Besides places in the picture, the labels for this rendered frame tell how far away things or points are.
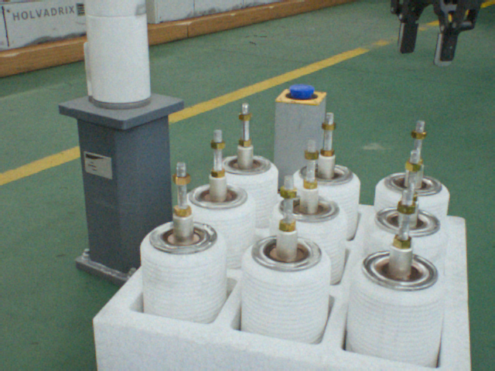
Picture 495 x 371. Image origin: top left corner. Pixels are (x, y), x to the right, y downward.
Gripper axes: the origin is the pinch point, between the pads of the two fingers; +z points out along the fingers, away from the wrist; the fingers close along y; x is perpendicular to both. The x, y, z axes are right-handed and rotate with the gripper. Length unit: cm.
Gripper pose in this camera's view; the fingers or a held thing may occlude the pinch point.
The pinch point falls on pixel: (425, 48)
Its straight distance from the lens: 84.3
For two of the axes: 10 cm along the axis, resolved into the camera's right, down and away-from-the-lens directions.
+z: -0.5, 9.1, 4.1
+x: 9.0, -1.4, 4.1
